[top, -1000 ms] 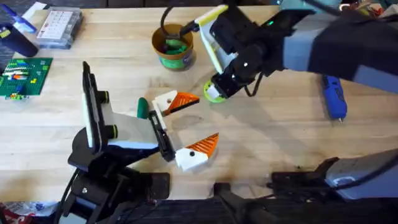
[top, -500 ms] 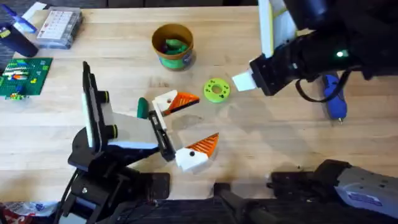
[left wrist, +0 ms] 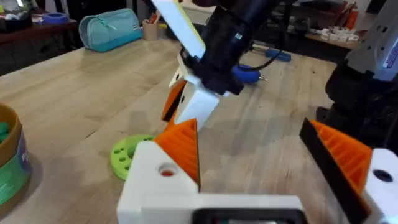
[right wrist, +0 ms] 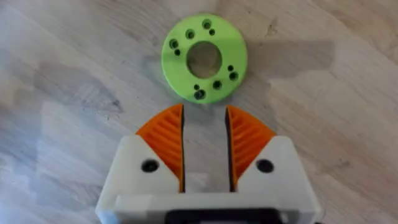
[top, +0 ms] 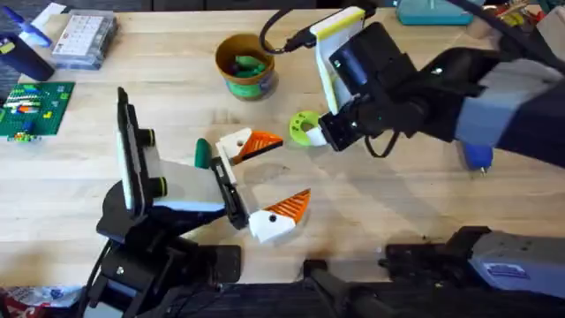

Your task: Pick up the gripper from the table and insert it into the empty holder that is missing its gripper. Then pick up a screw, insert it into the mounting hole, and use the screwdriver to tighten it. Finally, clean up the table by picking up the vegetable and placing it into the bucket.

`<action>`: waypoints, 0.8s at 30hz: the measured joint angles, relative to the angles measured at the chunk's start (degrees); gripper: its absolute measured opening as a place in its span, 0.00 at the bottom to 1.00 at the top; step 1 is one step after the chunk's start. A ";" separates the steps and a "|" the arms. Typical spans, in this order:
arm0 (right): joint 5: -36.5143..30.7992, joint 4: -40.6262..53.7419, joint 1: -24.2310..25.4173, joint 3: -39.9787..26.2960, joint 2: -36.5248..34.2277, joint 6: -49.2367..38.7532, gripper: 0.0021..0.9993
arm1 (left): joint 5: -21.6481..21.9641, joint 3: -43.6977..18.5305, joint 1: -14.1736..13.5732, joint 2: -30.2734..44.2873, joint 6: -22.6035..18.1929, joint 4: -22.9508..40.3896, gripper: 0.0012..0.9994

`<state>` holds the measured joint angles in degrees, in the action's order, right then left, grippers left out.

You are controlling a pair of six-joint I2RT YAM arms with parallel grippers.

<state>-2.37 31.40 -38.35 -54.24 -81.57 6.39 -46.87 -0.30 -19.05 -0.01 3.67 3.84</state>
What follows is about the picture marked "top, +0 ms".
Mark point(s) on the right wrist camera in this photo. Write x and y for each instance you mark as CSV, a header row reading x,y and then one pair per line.
x,y
375,57

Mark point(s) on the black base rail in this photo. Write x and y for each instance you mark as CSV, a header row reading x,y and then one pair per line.
x,y
287,302

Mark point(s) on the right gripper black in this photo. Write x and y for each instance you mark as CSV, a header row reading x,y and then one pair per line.
x,y
397,110

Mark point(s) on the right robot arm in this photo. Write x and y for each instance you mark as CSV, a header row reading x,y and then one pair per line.
x,y
499,101

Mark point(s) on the heap of small tools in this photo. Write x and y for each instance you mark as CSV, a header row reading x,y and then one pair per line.
x,y
514,13

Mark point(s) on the green board with blocks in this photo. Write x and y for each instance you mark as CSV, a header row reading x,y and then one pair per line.
x,y
35,108

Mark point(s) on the clear plastic parts box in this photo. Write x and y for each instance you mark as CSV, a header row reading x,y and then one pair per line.
x,y
84,40

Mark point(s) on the left wrist black upright plate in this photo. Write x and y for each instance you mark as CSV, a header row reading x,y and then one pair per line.
x,y
130,154

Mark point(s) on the white paper sheet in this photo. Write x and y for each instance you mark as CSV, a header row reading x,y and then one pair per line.
x,y
50,13

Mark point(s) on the dark green vegetable toy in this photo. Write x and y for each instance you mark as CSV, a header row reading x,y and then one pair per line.
x,y
203,153

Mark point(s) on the teal box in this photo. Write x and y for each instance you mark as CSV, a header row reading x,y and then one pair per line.
x,y
434,12

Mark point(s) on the red and white bag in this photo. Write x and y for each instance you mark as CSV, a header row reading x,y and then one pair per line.
x,y
39,300

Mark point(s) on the right wrist pale upright plate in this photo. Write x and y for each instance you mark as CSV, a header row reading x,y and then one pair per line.
x,y
333,48

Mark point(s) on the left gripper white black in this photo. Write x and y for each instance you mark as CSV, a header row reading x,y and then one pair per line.
x,y
190,185

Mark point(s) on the dark blue cylindrical tool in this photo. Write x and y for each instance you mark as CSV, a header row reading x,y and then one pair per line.
x,y
24,59

